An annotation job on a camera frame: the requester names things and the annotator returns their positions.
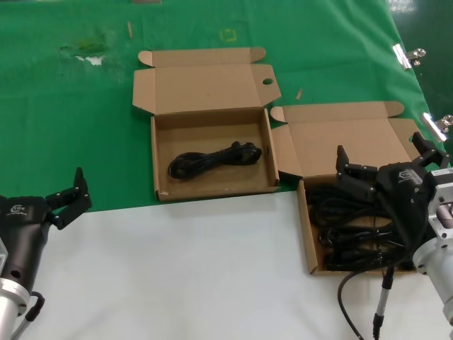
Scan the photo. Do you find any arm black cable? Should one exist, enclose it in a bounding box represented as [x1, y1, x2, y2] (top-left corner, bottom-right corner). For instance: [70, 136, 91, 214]
[10, 290, 47, 340]
[336, 267, 390, 340]

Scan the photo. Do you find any green table cloth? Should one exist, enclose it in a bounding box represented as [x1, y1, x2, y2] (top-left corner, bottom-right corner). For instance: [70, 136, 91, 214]
[0, 0, 449, 217]

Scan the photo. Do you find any brown cardboard box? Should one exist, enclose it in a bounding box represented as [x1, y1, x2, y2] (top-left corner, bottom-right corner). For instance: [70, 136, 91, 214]
[270, 101, 437, 276]
[132, 46, 282, 203]

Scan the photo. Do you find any silver binder clip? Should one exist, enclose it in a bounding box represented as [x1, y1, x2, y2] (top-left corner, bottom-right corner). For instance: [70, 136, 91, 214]
[420, 112, 453, 144]
[391, 44, 427, 71]

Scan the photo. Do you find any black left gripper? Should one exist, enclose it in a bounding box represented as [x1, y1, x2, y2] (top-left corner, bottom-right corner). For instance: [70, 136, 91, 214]
[0, 166, 94, 290]

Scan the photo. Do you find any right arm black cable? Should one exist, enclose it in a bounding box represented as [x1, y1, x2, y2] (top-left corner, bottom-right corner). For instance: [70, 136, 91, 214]
[336, 267, 390, 340]

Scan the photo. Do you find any right arm silver connector cable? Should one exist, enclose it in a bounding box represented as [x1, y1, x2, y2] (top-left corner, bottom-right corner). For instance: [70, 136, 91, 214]
[370, 265, 396, 340]

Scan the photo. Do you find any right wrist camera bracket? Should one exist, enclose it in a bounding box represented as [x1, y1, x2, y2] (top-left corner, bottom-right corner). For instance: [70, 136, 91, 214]
[428, 168, 453, 242]

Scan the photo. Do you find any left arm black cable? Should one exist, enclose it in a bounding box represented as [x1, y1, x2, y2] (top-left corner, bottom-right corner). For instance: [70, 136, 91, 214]
[10, 290, 47, 340]

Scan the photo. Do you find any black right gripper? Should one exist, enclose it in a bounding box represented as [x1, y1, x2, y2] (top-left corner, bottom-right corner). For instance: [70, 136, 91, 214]
[335, 131, 452, 246]

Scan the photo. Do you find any black power cable bundle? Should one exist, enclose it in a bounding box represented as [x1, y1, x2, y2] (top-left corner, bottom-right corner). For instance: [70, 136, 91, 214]
[318, 225, 415, 273]
[167, 140, 263, 181]
[306, 186, 394, 228]

